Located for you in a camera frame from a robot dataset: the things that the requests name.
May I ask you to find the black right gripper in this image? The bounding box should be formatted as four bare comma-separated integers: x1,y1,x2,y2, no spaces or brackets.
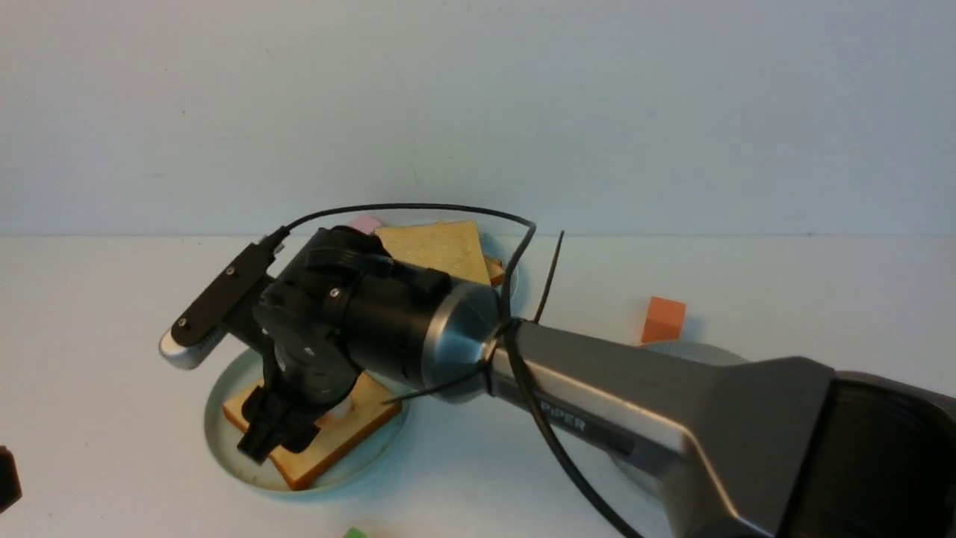
224,226,388,466

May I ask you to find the grey egg plate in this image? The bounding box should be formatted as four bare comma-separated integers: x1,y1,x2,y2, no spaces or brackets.
609,340,748,500

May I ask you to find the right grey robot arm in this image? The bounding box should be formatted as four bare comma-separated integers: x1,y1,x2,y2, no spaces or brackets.
239,227,954,537

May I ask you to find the orange foam cube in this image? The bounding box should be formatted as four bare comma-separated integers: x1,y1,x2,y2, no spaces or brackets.
641,296,687,344

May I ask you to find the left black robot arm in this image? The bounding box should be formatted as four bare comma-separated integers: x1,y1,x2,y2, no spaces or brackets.
0,445,22,513

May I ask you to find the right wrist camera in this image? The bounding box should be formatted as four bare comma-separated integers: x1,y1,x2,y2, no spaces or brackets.
158,238,281,371

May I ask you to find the light blue bread plate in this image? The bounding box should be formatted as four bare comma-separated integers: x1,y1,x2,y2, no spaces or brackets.
479,229,513,294

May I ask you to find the light green round plate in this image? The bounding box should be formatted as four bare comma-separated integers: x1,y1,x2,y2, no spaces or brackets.
203,345,410,495

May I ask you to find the pink foam cube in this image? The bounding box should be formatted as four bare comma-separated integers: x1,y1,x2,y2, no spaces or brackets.
347,215,384,235

